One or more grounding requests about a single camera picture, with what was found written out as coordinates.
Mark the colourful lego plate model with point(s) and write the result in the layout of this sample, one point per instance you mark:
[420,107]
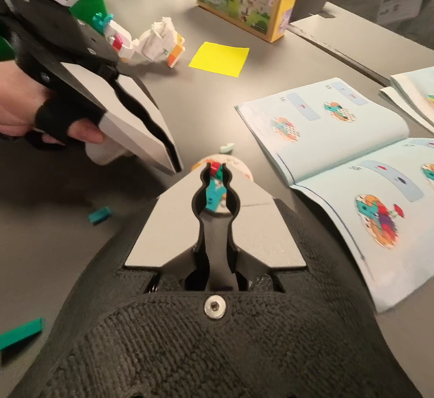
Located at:
[242,169]

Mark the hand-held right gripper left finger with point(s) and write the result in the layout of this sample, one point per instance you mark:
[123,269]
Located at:
[162,235]

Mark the person's left hand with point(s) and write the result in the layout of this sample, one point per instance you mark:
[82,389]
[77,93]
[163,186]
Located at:
[17,99]

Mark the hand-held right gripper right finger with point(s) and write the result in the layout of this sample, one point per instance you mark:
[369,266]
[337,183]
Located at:
[268,235]

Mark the closed instruction booklet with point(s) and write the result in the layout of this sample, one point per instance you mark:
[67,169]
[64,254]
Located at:
[400,106]

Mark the open lego instruction booklet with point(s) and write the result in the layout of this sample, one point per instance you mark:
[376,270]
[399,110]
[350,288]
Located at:
[339,154]

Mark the green plastic bin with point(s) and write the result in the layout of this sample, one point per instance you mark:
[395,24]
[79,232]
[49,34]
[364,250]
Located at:
[90,8]

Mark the yellow sticky note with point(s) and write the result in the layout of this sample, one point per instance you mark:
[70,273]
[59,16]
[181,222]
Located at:
[220,59]

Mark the mint green lego brick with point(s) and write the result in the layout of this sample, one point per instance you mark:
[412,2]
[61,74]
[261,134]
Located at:
[227,149]

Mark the white lego unicorn model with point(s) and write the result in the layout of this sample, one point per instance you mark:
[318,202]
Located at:
[159,42]

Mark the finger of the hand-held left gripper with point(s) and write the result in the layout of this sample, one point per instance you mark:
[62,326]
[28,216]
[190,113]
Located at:
[149,106]
[135,140]

